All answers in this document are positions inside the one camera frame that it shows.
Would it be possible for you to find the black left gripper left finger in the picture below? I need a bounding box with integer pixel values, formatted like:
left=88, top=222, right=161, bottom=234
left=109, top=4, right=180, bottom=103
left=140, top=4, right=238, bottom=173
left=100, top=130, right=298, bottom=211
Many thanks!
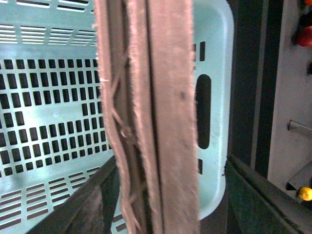
left=28, top=156, right=119, bottom=234

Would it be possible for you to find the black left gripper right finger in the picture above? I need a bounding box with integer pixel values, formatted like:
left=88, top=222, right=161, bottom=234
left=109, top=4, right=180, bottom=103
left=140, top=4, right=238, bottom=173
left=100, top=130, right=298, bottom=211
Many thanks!
left=222, top=155, right=312, bottom=234

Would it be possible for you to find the light blue plastic basket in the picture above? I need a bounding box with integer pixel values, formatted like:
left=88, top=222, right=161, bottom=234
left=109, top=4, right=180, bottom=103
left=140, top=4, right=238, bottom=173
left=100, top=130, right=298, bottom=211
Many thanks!
left=0, top=0, right=234, bottom=234

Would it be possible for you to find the yellow lemon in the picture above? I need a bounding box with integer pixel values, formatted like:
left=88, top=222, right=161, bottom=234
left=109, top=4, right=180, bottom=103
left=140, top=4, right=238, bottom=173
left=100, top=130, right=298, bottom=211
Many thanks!
left=296, top=187, right=312, bottom=201

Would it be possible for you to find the orange red fruit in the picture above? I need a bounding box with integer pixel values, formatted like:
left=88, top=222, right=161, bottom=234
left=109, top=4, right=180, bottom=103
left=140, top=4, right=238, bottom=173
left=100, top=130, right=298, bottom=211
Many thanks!
left=292, top=26, right=312, bottom=47

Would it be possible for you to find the grey basket handle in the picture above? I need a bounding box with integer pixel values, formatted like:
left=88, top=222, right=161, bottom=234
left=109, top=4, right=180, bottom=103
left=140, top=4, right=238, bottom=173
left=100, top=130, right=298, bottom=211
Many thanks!
left=94, top=0, right=200, bottom=234

